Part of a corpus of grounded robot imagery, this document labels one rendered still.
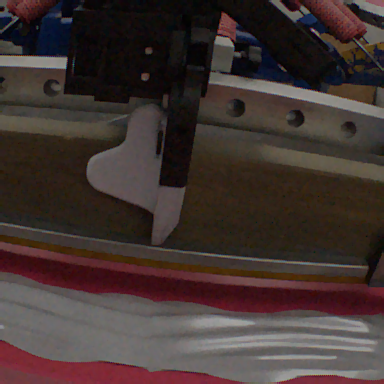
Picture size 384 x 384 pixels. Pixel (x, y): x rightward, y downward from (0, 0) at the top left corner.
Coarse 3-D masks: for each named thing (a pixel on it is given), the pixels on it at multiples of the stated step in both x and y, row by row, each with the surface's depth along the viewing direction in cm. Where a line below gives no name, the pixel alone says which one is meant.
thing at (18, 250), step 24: (0, 264) 34; (24, 264) 35; (48, 264) 36; (72, 264) 36; (96, 264) 37; (120, 264) 38; (72, 288) 34; (96, 288) 35; (120, 288) 35; (144, 288) 36; (0, 360) 26; (24, 360) 27; (48, 360) 27
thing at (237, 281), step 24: (168, 288) 36; (192, 288) 36; (216, 288) 37; (240, 288) 37; (264, 288) 38; (288, 288) 38; (312, 288) 38; (336, 288) 38; (360, 288) 39; (264, 312) 35; (336, 312) 36; (360, 312) 36
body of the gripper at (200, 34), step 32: (96, 0) 27; (128, 0) 27; (160, 0) 27; (192, 0) 27; (96, 32) 26; (128, 32) 26; (160, 32) 26; (192, 32) 26; (96, 64) 27; (128, 64) 27; (160, 64) 27; (96, 96) 28; (128, 96) 28; (160, 96) 29
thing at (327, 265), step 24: (0, 216) 33; (48, 240) 33; (72, 240) 33; (96, 240) 33; (120, 240) 33; (144, 240) 34; (168, 240) 34; (192, 264) 34; (216, 264) 34; (240, 264) 34; (264, 264) 34; (288, 264) 34; (312, 264) 34; (336, 264) 34; (360, 264) 35
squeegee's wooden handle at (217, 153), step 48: (0, 144) 31; (48, 144) 31; (96, 144) 31; (240, 144) 33; (0, 192) 33; (48, 192) 33; (96, 192) 33; (192, 192) 33; (240, 192) 33; (288, 192) 33; (336, 192) 33; (192, 240) 34; (240, 240) 35; (288, 240) 35; (336, 240) 35
